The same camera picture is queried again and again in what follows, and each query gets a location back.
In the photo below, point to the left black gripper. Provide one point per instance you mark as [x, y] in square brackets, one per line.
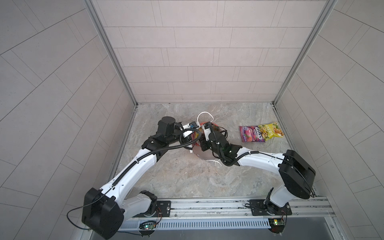
[184, 141]

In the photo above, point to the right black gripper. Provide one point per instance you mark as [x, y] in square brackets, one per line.
[203, 144]

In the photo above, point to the red paper gift bag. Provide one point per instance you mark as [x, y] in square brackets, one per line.
[207, 156]

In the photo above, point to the purple raspberry candy packet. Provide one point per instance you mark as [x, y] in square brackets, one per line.
[251, 134]

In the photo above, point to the yellow green snack packet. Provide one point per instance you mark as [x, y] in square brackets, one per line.
[272, 130]

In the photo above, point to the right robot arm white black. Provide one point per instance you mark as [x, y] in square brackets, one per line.
[297, 175]

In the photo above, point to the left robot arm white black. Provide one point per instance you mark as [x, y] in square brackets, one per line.
[105, 209]

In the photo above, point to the left green circuit board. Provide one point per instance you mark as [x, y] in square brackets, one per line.
[147, 228]

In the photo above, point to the green circuit board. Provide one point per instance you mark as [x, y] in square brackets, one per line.
[277, 225]
[147, 228]

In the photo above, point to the right green circuit board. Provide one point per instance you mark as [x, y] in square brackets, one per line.
[277, 225]

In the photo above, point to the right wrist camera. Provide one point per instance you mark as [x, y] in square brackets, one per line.
[207, 128]

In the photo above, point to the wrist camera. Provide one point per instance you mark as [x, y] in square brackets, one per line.
[194, 125]
[207, 128]

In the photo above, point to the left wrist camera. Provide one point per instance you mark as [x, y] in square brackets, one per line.
[194, 125]

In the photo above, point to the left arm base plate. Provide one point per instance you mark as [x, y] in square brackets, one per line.
[163, 206]

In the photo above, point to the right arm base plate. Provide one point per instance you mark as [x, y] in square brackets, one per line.
[260, 208]

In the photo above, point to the aluminium mounting rail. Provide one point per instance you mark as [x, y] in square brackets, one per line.
[231, 208]

